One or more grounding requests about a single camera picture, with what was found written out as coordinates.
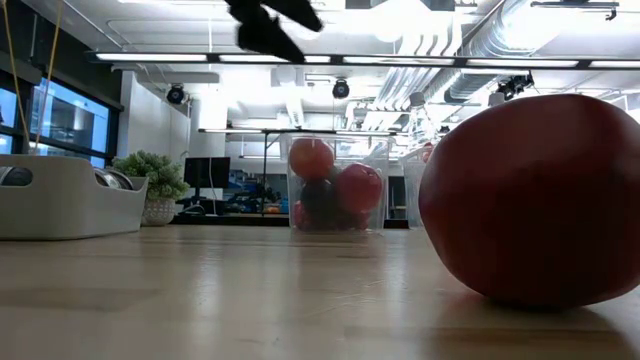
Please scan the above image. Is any black computer monitor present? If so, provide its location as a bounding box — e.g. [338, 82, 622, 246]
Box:
[183, 156, 232, 190]

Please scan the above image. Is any dark red pomegranate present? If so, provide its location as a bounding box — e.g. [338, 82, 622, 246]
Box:
[418, 93, 640, 309]

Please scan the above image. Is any black ceiling-mounted camera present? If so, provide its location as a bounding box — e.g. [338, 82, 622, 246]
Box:
[165, 83, 188, 107]

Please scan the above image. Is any black ceiling spotlight cluster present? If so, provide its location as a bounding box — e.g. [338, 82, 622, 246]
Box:
[496, 71, 536, 102]

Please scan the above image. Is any red grape bunch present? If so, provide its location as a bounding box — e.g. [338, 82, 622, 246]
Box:
[342, 211, 373, 232]

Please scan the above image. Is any black metal table frame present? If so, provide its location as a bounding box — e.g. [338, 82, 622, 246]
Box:
[171, 212, 411, 230]

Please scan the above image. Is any clear plastic bin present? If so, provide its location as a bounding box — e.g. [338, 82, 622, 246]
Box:
[279, 131, 394, 234]
[401, 144, 442, 230]

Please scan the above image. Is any yellow hanging cord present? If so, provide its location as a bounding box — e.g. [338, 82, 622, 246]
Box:
[32, 0, 65, 154]
[1, 0, 32, 154]

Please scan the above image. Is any black distant frame beam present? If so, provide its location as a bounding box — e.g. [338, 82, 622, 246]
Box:
[198, 127, 397, 138]

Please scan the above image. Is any dark red apple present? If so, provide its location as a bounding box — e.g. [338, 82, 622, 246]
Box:
[333, 162, 384, 215]

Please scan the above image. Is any green artificial plant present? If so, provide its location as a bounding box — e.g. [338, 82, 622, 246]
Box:
[111, 149, 192, 227]

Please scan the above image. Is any white square container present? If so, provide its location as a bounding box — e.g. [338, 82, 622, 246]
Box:
[0, 153, 150, 241]

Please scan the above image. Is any dark avocado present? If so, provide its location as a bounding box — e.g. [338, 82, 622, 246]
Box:
[299, 178, 337, 224]

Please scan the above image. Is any silver ceiling air duct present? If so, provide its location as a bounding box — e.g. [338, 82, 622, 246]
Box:
[442, 0, 556, 105]

